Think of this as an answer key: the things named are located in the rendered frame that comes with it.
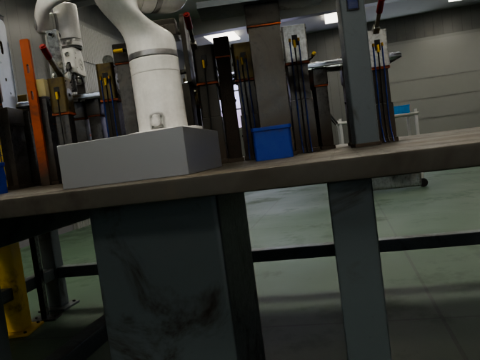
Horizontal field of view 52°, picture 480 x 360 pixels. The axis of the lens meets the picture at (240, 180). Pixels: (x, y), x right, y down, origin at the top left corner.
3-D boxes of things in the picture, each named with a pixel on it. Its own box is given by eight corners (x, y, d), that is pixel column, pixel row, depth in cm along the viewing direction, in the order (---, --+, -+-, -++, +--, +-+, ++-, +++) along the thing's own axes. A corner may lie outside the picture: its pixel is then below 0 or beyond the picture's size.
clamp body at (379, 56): (391, 142, 168) (380, 34, 165) (402, 141, 156) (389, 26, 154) (370, 145, 168) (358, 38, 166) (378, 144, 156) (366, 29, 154)
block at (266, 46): (294, 154, 151) (276, 8, 149) (297, 155, 144) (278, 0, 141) (262, 158, 152) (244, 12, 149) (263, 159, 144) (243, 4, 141)
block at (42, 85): (63, 183, 173) (47, 79, 171) (59, 183, 170) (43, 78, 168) (53, 184, 174) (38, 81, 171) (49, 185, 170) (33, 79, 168)
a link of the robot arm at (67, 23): (58, 37, 174) (84, 37, 179) (52, -1, 174) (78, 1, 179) (53, 43, 182) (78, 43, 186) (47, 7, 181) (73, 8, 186)
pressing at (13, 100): (19, 109, 190) (5, 21, 188) (3, 107, 179) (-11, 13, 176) (18, 110, 190) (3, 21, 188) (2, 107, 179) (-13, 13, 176)
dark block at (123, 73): (150, 172, 165) (132, 46, 162) (145, 173, 158) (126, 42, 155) (135, 174, 165) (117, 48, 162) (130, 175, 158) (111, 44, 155)
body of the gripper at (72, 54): (75, 42, 176) (80, 73, 176) (85, 48, 186) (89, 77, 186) (55, 45, 176) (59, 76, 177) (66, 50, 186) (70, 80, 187)
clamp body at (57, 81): (87, 181, 171) (72, 79, 169) (77, 183, 161) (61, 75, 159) (68, 183, 171) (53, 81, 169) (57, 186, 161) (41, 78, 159)
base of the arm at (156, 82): (196, 127, 111) (184, 46, 110) (114, 139, 112) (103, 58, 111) (207, 131, 130) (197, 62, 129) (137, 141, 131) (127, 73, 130)
